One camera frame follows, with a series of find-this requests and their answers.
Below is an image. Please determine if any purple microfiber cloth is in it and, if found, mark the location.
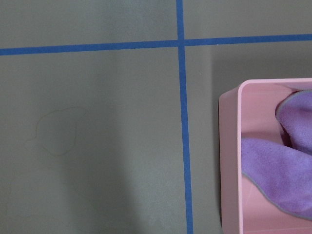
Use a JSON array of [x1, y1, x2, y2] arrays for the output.
[[241, 90, 312, 220]]

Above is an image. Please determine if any pink plastic tray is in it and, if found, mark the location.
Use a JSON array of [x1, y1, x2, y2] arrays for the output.
[[218, 78, 312, 234]]

